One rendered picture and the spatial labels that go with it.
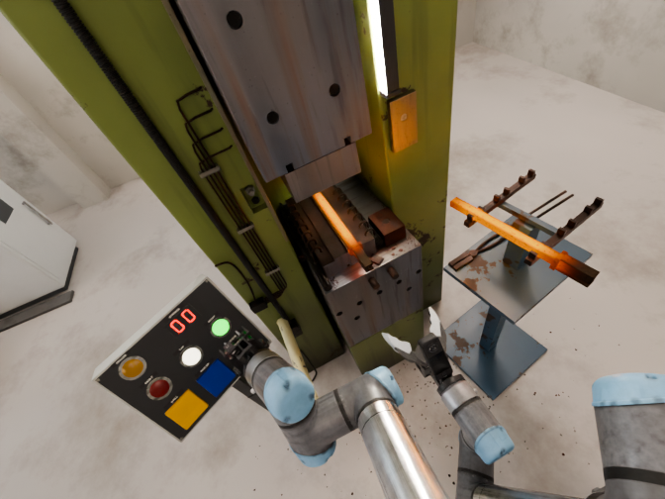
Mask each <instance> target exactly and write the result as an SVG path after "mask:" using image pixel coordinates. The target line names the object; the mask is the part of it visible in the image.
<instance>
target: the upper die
mask: <svg viewBox="0 0 665 499"><path fill-rule="evenodd" d="M344 142H345V147H342V148H340V149H338V150H335V151H333V152H331V153H329V154H326V155H324V156H322V157H320V158H318V159H316V160H314V161H311V162H309V163H307V164H305V165H303V166H301V167H299V168H297V169H294V168H293V166H292V165H291V163H290V164H288V165H286V168H287V171H288V173H286V174H284V175H282V176H280V177H281V179H282V181H283V182H284V184H285V185H286V187H287V189H288V190H289V192H290V194H291V195H292V197H293V199H294V200H295V202H296V203H298V202H300V201H302V200H304V199H306V198H309V197H311V196H313V195H315V194H317V193H319V192H321V191H323V190H325V189H327V188H329V187H331V186H333V185H335V184H338V183H340V182H342V181H344V180H345V179H347V178H349V177H351V176H353V175H355V174H357V173H359V172H361V168H360V163H359V158H358V153H357V148H356V143H355V142H353V143H351V142H350V141H349V140H348V139H347V138H345V139H344Z"/></svg>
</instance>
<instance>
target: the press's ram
mask: <svg viewBox="0 0 665 499"><path fill-rule="evenodd" d="M173 2H174V4H175V6H176V8H177V10H178V12H179V14H180V16H181V18H182V20H183V22H184V24H185V27H186V29H187V31H188V33H189V35H190V37H191V39H192V41H193V43H194V45H195V47H196V49H197V51H198V53H199V55H200V56H201V58H202V60H203V62H204V64H205V66H206V68H207V70H208V72H209V74H210V76H211V78H212V80H213V82H214V84H215V86H216V88H217V90H218V92H219V94H220V96H221V98H222V100H223V102H224V104H225V106H226V108H227V110H228V112H229V114H230V116H231V119H232V120H233V122H234V124H235V126H236V128H237V131H238V133H239V134H240V136H241V138H242V140H243V142H244V144H245V146H246V148H247V149H248V151H249V153H250V155H251V157H252V159H253V161H254V163H255V164H256V166H257V168H258V170H259V172H260V174H261V176H262V178H263V179H264V181H265V182H269V181H271V180H273V179H275V178H277V177H279V176H282V175H284V174H286V173H288V171H287V168H286V165H288V164H290V163H291V165H292V166H293V168H294V169H297V168H299V167H301V166H303V165H305V164H307V163H309V162H311V161H314V160H316V159H318V158H320V157H322V156H324V155H326V154H329V153H331V152H333V151H335V150H338V149H340V148H342V147H345V142H344V139H345V138H347V139H348V140H349V141H350V142H351V143H353V142H355V141H357V140H360V139H362V138H364V137H366V136H368V135H370V134H372V129H371V122H370V115H369V108H368V102H367V95H366V88H365V81H364V75H363V68H362V61H361V54H360V47H359V41H358V34H357V28H356V21H355V15H354V8H353V1H352V0H173Z"/></svg>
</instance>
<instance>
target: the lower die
mask: <svg viewBox="0 0 665 499"><path fill-rule="evenodd" d="M333 190H334V188H333V186H331V187H329V188H327V189H325V190H323V191H321V193H322V194H323V195H324V197H325V198H326V199H327V201H328V202H329V204H330V205H331V206H332V208H333V209H334V211H335V212H336V213H337V215H338V216H339V218H340V219H341V220H342V222H343V223H344V224H345V226H346V227H347V228H348V230H349V231H350V232H351V234H352V235H353V237H354V238H355V239H356V241H357V242H361V243H362V247H363V250H364V252H365V253H366V254H367V256H370V255H372V254H374V253H376V252H377V248H376V244H375V239H374V238H373V236H372V235H371V234H370V233H369V232H368V233H367V236H364V233H365V231H366V230H367V229H366V228H365V226H364V225H363V224H361V226H360V227H361V228H360V229H359V228H358V225H359V223H360V222H361V221H360V220H359V219H358V218H357V216H356V217H355V221H353V220H352V218H353V216H354V215H355V214H354V213H353V211H352V210H350V211H349V214H347V210H348V208H349V206H348V205H347V204H346V203H345V204H344V207H342V203H343V202H344V200H343V199H342V198H341V196H340V197H339V201H337V196H338V195H339V194H338V193H337V191H335V192H334V195H333ZM285 202H286V204H287V206H288V205H289V204H294V205H295V206H296V208H297V209H296V210H297V211H299V213H300V215H301V216H298V213H297V212H295V213H293V214H292V216H293V218H294V219H295V218H297V217H302V218H303V219H304V223H303V222H302V220H301V219H298V220H296V223H297V225H298V227H299V226H300V225H301V224H306V225H307V226H308V228H309V230H307V229H306V227H305V226H302V227H301V228H300V230H301V232H302V234H303V233H304V232H306V231H310V232H311V233H312V235H313V236H312V237H311V236H310V234H309V233H308V234H305V235H304V237H305V239H306V241H308V240H309V239H315V240H316V241H317V243H318V244H317V245H316V244H315V242H314V241H311V242H309V246H310V248H311V249H313V248H315V247H320V248H321V249H322V252H320V250H319V249H315V250H314V251H313V253H314V255H315V256H316V258H317V260H318V262H319V263H320V265H321V267H322V269H323V270H324V272H325V274H326V276H327V278H329V277H331V276H332V275H334V274H336V273H338V272H340V271H342V270H344V269H346V268H348V267H349V266H352V265H354V264H356V263H357V262H358V260H357V259H356V257H355V256H354V255H350V253H349V250H348V245H347V244H346V242H345V241H344V239H343V238H342V237H341V235H340V234H339V232H338V231H337V229H336V228H335V227H334V225H333V223H332V222H331V220H330V219H329V217H328V216H327V215H326V213H325V212H324V210H323V209H322V207H321V206H320V204H319V203H318V202H317V200H316V199H315V197H314V196H311V197H309V198H306V199H304V200H302V201H300V202H298V203H296V202H295V200H294V199H293V197H291V198H289V199H287V200H285ZM348 264H349V266H347V265H348Z"/></svg>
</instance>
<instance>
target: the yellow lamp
mask: <svg viewBox="0 0 665 499"><path fill-rule="evenodd" d="M142 371H143V363H142V362H141V361H140V360H139V359H130V360H128V361H127V362H125V364H124V365H123V367H122V373H123V374H124V375H125V376H126V377H136V376H138V375H139V374H141V372H142Z"/></svg>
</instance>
